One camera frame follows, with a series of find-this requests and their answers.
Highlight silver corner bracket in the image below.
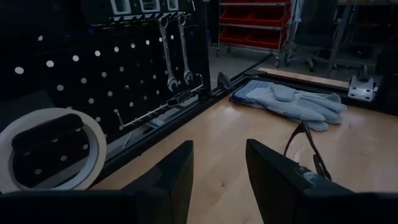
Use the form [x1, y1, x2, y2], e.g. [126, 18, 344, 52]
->
[347, 75, 376, 103]

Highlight grey work glove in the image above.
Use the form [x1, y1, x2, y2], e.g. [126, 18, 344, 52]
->
[292, 93, 343, 133]
[229, 79, 348, 124]

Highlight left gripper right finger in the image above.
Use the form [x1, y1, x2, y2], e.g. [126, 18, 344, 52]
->
[244, 138, 318, 224]

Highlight black wedge bracket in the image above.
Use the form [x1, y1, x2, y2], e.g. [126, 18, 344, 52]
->
[216, 71, 233, 91]

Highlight black clear safety glasses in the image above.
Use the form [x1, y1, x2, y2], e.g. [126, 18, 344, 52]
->
[283, 120, 333, 181]

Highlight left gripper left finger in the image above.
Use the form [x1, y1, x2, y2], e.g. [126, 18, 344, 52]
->
[121, 139, 195, 224]

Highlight silver pegboard hook rail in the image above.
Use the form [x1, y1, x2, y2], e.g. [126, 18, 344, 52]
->
[113, 73, 205, 131]
[90, 11, 193, 27]

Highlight silver combination wrench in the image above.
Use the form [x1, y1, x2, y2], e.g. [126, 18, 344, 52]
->
[157, 16, 179, 93]
[177, 14, 194, 86]

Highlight black pegboard cart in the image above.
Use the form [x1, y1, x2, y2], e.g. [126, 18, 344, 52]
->
[0, 0, 215, 194]

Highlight white masking tape roll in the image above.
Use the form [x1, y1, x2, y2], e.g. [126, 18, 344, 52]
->
[0, 107, 108, 194]

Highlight red bin shelf rack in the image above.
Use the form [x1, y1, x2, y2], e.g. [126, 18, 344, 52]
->
[217, 0, 293, 68]

